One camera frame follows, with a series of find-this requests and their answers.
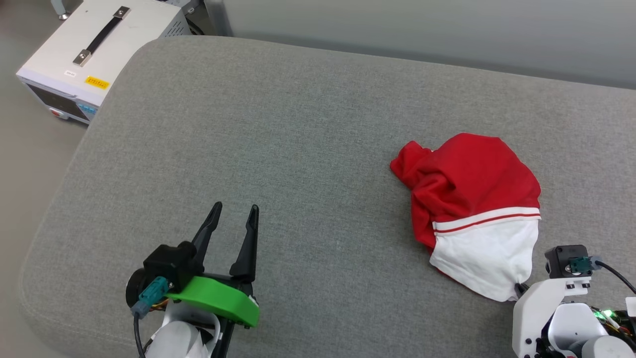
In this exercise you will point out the white bench instrument box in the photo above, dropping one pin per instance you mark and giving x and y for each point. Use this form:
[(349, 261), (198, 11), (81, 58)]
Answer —
[(64, 69)]

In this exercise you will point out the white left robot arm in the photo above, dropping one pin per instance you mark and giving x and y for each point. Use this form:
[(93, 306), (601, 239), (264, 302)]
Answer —
[(181, 333)]

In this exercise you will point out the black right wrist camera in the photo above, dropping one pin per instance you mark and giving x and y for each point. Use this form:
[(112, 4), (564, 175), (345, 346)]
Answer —
[(564, 261)]

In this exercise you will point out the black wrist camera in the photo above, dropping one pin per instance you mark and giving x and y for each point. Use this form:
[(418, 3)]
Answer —
[(564, 261), (166, 266)]

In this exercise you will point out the grey metal furniture foot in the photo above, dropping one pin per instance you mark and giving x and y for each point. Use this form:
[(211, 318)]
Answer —
[(60, 10)]

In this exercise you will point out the red and white garment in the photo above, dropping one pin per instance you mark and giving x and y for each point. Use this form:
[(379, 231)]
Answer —
[(472, 189)]

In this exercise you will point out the yellow warning sticker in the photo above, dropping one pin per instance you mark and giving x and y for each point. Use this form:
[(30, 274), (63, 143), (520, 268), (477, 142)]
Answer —
[(97, 82)]

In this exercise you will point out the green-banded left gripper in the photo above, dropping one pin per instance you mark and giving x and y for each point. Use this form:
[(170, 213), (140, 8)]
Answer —
[(218, 298)]

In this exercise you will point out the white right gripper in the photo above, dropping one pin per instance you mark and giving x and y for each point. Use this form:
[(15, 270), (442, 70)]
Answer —
[(534, 311)]

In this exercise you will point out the grey fabric sofa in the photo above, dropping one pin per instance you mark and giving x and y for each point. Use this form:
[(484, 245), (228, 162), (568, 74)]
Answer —
[(308, 149)]

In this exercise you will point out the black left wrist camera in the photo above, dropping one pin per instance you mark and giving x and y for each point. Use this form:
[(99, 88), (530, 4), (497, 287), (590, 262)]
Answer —
[(166, 266)]

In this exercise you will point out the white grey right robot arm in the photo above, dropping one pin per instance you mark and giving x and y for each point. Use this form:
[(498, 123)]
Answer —
[(586, 333)]

